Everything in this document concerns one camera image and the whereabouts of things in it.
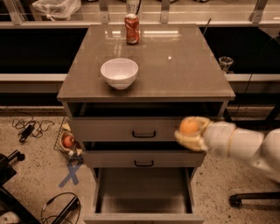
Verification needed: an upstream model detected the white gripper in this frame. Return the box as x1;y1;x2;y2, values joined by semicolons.
174;116;236;156

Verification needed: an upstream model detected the orange fruit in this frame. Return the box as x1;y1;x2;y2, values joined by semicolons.
179;119;200;135

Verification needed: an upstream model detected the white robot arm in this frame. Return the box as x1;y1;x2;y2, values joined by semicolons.
174;116;280;183

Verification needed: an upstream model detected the grey drawer cabinet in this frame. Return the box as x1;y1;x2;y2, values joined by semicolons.
56;24;236;224

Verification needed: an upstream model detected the open bottom drawer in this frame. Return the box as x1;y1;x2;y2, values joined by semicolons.
84;167;204;224

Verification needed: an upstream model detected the clear plastic cup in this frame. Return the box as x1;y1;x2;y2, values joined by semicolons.
219;56;234;73

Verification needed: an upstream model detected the black office chair base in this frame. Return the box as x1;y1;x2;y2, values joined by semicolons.
228;192;280;208

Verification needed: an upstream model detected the white ceramic bowl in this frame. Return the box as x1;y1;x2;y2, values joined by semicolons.
100;58;138;90

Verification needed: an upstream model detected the red soda can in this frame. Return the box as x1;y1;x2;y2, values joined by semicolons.
124;13;140;45

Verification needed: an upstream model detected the red apple in basket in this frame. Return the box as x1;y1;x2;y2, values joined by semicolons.
62;136;75;148

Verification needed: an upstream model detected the blue tape cross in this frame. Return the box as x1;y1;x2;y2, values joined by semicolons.
59;162;82;188

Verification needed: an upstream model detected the white plastic bag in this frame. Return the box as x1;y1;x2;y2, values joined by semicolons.
32;0;81;21

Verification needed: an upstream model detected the black stand bottom left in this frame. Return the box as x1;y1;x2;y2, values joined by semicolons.
0;150;40;224

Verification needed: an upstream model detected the middle drawer with handle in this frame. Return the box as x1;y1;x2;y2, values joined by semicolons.
82;150;205;168

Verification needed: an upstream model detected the drawer with handle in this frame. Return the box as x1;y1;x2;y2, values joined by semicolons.
82;150;205;168
68;117;181;142

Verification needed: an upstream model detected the top drawer with handle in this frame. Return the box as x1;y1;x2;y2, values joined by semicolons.
68;117;181;142

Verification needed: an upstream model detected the black wire basket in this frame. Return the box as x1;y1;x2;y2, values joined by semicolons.
53;117;83;162

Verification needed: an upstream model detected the black cable bottom left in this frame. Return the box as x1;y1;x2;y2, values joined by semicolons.
39;192;82;224

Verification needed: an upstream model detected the black power adapter cable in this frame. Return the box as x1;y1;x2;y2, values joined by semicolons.
11;112;56;144

